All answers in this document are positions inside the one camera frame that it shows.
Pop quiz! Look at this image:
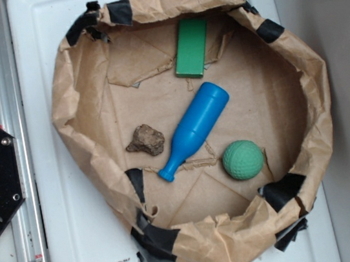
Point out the blue plastic bowling pin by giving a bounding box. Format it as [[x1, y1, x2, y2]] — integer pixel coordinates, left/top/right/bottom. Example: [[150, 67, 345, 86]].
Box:
[[158, 82, 230, 182]]

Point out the brown rock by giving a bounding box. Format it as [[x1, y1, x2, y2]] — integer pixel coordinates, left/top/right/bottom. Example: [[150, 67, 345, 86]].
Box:
[[125, 124, 165, 156]]

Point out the brown paper bag bin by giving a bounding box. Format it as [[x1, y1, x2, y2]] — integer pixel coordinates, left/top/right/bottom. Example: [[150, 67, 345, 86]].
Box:
[[52, 0, 333, 262]]

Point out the green golf ball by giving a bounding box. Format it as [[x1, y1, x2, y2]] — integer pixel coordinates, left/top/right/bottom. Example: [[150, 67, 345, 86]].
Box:
[[222, 140, 265, 180]]

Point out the green wooden block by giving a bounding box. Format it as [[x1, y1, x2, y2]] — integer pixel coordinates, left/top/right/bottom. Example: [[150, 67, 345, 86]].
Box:
[[176, 18, 207, 78]]

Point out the white tray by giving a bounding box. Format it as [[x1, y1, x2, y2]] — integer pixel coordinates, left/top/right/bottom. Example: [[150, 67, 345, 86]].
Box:
[[6, 0, 340, 262]]

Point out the aluminium rail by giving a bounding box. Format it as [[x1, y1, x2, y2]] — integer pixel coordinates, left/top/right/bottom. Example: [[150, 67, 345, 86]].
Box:
[[0, 0, 50, 262]]

